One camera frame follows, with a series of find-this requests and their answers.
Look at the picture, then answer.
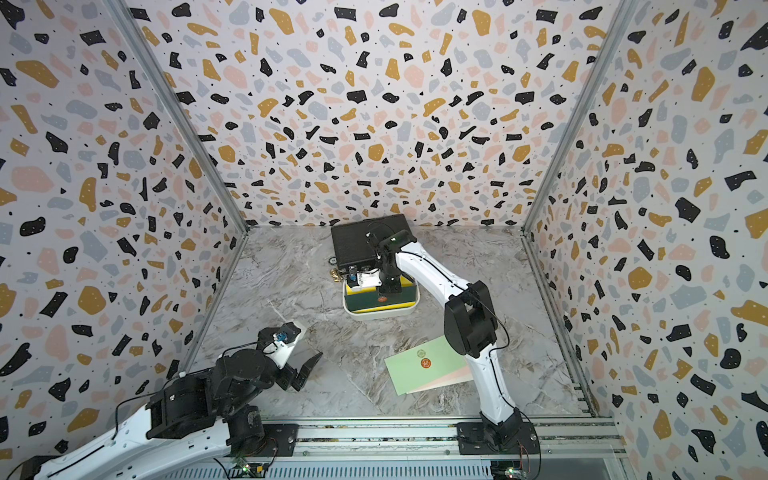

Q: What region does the bright yellow envelope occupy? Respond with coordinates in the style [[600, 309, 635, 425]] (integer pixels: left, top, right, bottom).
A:
[[344, 274, 418, 316]]

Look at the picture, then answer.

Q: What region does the dark green envelope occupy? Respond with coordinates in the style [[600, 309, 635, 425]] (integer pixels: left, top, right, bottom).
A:
[[344, 282, 419, 315]]

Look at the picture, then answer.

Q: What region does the white storage tray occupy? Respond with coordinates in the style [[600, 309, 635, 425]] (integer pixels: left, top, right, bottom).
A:
[[341, 269, 420, 322]]

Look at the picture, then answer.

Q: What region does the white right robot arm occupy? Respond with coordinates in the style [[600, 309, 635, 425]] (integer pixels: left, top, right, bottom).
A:
[[365, 224, 524, 453]]

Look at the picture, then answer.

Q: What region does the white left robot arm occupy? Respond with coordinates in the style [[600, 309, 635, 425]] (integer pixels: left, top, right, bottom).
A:
[[19, 342, 322, 479]]

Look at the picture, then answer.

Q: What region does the black metal briefcase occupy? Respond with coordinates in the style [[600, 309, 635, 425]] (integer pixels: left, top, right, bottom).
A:
[[331, 214, 411, 275]]

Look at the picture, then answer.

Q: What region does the small electronics board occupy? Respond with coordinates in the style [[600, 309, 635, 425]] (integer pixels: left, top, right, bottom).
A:
[[227, 458, 269, 479]]

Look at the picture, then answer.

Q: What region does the mint green envelope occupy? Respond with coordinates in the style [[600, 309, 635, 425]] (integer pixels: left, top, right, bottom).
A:
[[385, 336, 469, 395]]

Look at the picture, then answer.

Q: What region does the pink envelope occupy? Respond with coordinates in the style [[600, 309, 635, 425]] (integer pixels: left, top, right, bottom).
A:
[[422, 366, 473, 390]]

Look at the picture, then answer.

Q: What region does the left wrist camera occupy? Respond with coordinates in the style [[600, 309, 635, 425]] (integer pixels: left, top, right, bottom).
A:
[[261, 322, 306, 369]]

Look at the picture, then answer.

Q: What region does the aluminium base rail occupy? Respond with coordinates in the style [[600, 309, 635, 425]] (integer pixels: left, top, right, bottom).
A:
[[116, 416, 628, 480]]

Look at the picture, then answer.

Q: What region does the aluminium corner post right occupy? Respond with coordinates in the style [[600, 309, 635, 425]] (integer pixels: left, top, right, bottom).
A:
[[521, 0, 638, 235]]

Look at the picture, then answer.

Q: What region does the aluminium corner post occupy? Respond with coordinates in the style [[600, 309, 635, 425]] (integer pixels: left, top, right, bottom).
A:
[[521, 0, 638, 235], [104, 0, 248, 235]]

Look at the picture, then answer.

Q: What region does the aluminium corner post left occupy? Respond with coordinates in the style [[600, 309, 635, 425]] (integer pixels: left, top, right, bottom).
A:
[[104, 0, 248, 235]]

